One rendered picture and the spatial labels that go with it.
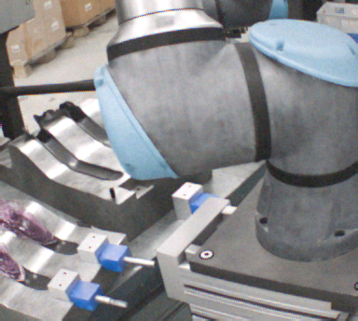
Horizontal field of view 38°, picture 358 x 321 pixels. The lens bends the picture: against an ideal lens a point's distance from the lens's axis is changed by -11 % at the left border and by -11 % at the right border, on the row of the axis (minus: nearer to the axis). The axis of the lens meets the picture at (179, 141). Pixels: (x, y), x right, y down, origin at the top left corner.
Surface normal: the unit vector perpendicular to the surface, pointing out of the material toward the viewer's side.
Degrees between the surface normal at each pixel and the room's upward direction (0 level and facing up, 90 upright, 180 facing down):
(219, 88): 48
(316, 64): 87
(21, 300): 0
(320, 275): 0
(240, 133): 92
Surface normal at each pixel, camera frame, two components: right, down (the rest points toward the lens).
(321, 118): 0.07, 0.45
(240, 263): -0.16, -0.88
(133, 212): 0.76, 0.18
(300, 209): -0.48, 0.18
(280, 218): -0.77, 0.12
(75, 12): -0.38, 0.47
